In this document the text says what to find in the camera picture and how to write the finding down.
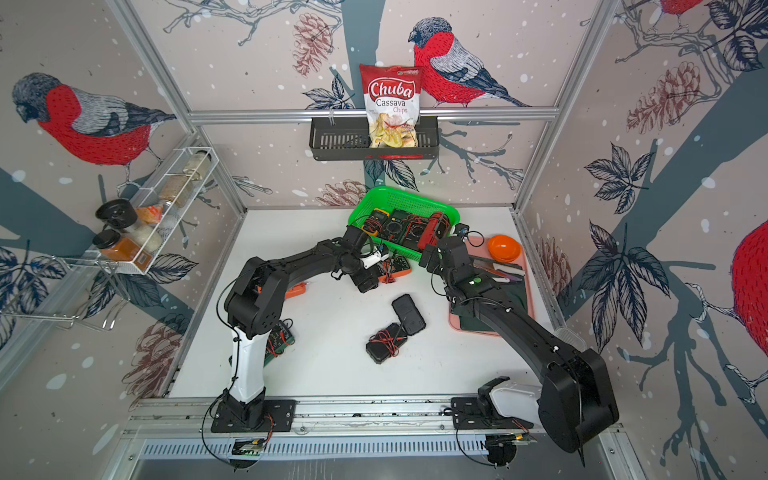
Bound black flat case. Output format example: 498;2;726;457
391;294;426;336

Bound black multimeter face down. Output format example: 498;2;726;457
381;209;413;244

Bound Chuba cassava chips bag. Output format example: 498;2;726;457
360;65;422;148

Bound black wall basket shelf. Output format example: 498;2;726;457
308;115;440;162

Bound black lid spice jar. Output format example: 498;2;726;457
95;199;139;230

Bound orange bowl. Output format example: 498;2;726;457
487;235;523;263

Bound orange multimeter with leads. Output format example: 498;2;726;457
376;254;412;284

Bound wire hook rack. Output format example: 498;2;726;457
1;255;131;332

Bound orange spice jar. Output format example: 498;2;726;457
93;229;140;262

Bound white wire spice rack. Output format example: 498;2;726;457
100;146;219;275

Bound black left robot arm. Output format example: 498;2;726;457
222;225;390;425

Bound red black large multimeter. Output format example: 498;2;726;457
402;215;429;250

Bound knife on board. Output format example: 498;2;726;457
472;257;526;283

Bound yellow multimeter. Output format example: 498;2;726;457
361;208;390;237

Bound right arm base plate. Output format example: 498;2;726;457
449;396;534;430

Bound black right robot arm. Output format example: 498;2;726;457
419;235;619;453

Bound black case with leads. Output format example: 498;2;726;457
365;322;408;364

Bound pink tray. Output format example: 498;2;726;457
448;233;536;337

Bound green plastic basket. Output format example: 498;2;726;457
348;186;461;228

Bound green multimeter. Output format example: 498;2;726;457
264;318;295;366

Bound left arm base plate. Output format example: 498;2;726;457
210;396;297;433

